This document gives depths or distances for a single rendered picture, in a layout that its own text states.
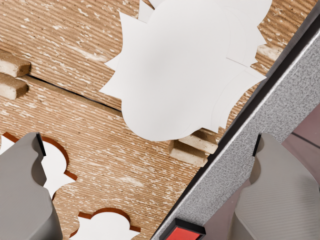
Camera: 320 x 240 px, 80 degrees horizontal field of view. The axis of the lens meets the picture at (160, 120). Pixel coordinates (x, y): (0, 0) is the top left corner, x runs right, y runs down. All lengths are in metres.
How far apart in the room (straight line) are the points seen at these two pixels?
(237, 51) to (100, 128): 0.21
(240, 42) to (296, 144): 1.61
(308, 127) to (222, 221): 1.13
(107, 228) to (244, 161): 0.29
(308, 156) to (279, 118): 1.57
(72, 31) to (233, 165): 0.33
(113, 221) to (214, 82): 0.32
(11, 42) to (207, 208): 0.43
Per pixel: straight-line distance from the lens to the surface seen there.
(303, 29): 0.33
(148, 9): 0.22
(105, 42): 0.26
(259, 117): 0.34
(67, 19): 0.27
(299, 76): 0.35
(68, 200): 0.42
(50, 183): 0.38
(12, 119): 0.35
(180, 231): 0.48
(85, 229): 0.45
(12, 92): 0.29
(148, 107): 0.20
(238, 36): 0.21
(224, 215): 2.10
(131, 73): 0.19
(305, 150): 1.87
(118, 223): 0.42
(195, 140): 0.27
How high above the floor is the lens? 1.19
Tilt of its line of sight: 63 degrees down
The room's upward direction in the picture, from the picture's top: 177 degrees clockwise
